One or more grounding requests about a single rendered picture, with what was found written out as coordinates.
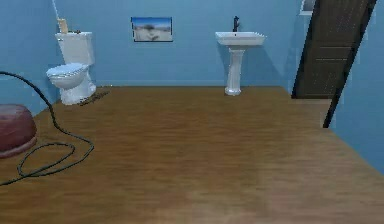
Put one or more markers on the white framed window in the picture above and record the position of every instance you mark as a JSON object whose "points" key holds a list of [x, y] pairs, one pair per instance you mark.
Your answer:
{"points": [[307, 7]]}

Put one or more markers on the white toilet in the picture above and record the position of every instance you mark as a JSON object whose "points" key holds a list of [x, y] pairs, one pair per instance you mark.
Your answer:
{"points": [[75, 63]]}

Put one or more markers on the dark brown room door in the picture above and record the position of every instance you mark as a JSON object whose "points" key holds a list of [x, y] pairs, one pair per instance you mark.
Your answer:
{"points": [[328, 50]]}

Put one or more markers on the framed landscape picture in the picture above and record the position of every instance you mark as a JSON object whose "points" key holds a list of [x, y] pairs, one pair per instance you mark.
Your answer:
{"points": [[152, 29]]}

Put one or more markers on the dark red round vacuum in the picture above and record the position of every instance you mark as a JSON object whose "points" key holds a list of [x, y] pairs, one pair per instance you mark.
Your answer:
{"points": [[15, 128]]}

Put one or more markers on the white pedestal sink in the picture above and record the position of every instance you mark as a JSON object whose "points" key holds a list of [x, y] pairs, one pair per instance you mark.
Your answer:
{"points": [[237, 43]]}

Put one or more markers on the black sink faucet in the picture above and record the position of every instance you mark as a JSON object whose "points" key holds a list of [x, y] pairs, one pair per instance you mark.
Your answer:
{"points": [[236, 23]]}

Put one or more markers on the tan bottle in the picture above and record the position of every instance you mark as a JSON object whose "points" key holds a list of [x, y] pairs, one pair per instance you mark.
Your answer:
{"points": [[62, 26]]}

